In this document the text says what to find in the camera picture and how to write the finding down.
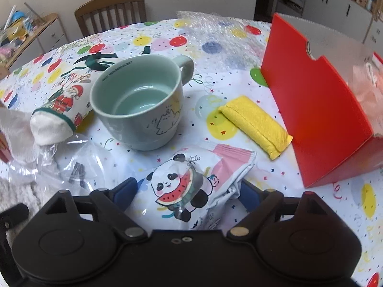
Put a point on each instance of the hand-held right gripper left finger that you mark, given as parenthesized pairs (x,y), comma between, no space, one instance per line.
(127,191)

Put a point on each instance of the wooden side cabinet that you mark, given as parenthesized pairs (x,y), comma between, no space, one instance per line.
(39,40)

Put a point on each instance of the panda print tissue packet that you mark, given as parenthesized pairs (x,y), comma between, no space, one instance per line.
(185,182)

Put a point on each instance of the clear bubble wrap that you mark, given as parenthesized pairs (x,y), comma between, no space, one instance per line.
(221,44)

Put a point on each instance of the wooden chair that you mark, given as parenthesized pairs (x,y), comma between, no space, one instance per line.
(110,9)

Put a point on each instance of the red cardboard box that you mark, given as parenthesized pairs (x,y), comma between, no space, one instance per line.
(314,110)

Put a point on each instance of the santa print fabric pouch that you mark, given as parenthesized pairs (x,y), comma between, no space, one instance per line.
(59,110)

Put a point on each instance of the white fluffy cloth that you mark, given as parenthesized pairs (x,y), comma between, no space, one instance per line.
(21,195)

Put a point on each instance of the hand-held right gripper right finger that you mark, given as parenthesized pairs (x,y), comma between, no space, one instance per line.
(250,195)

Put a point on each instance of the clear plastic bag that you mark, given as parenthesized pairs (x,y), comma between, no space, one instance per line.
(62,158)

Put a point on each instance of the yellow and blue toy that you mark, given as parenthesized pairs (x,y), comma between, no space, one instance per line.
(16,25)

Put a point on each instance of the balloon print tablecloth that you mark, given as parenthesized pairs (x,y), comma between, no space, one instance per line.
(206,83)

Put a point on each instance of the yellow folded sponge cloth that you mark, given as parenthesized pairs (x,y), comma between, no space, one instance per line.
(254,122)

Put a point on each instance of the pale green ceramic mug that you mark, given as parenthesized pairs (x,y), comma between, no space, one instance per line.
(140,116)

